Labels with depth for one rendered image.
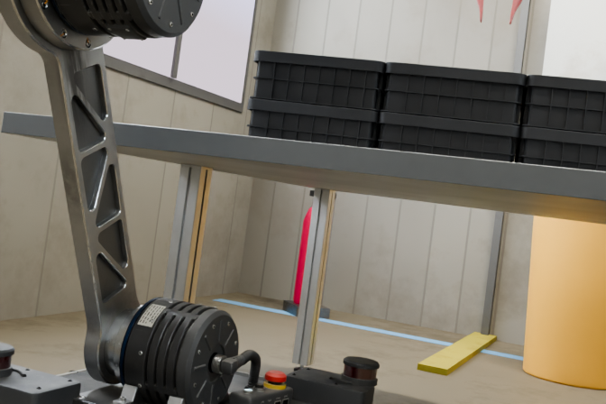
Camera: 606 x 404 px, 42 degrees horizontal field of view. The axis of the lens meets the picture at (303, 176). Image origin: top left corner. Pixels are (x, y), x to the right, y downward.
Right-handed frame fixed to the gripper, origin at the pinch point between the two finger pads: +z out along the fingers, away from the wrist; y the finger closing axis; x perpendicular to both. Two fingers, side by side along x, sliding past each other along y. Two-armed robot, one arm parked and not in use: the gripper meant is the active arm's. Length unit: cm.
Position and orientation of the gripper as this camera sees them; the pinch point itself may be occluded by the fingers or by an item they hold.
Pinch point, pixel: (495, 19)
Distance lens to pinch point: 184.7
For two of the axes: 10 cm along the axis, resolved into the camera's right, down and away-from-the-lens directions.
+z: -1.4, 9.9, -0.5
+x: -2.3, -0.8, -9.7
